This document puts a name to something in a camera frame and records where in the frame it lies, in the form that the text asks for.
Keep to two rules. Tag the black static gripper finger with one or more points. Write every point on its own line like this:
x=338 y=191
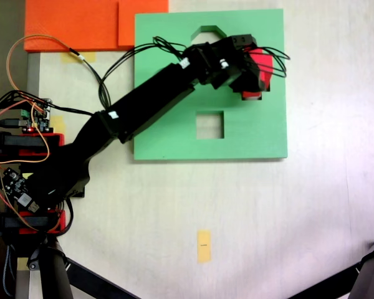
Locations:
x=252 y=78

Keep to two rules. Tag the black pivoting gripper finger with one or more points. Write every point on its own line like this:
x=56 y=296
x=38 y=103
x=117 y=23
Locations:
x=239 y=84

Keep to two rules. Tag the red cross columnar block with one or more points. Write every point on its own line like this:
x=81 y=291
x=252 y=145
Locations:
x=266 y=62

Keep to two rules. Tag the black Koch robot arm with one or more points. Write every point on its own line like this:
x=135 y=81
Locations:
x=143 y=96

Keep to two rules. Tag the small orange flat block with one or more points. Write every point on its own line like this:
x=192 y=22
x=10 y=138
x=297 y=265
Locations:
x=143 y=21

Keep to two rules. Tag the large orange flat block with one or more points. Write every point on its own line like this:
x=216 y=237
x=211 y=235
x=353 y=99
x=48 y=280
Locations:
x=71 y=25

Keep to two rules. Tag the green shape sorter board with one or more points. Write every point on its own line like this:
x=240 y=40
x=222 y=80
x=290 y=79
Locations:
x=174 y=146

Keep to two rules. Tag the yellow masking tape piece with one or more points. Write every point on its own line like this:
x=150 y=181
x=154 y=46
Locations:
x=90 y=57
x=22 y=264
x=60 y=124

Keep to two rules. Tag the yellow tape strip with mark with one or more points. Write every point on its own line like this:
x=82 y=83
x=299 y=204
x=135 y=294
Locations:
x=204 y=249

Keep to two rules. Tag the circuit board with green terminal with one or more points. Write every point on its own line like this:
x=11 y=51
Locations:
x=39 y=120

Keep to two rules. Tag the red black table clamp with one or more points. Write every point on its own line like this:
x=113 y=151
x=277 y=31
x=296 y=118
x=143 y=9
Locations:
x=15 y=140
x=28 y=221

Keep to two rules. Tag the notched black tripod leg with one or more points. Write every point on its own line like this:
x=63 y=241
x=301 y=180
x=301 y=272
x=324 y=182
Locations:
x=372 y=274

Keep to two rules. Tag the black driver circuit board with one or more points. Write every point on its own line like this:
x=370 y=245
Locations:
x=14 y=183

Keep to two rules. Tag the thick black tripod leg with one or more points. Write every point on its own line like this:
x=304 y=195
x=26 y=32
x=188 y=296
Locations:
x=54 y=280

